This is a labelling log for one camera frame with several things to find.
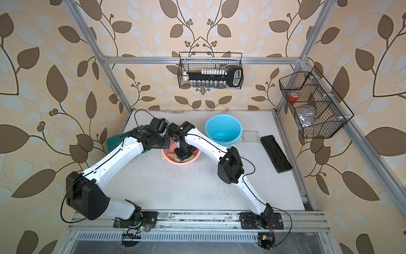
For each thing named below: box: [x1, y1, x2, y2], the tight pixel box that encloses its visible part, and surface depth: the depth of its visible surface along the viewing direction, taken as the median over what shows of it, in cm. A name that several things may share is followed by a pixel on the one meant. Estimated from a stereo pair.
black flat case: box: [260, 134, 293, 174], surface depth 96 cm
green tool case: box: [106, 125, 145, 152], surface depth 101 cm
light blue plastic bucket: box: [204, 114, 244, 149], surface depth 93 cm
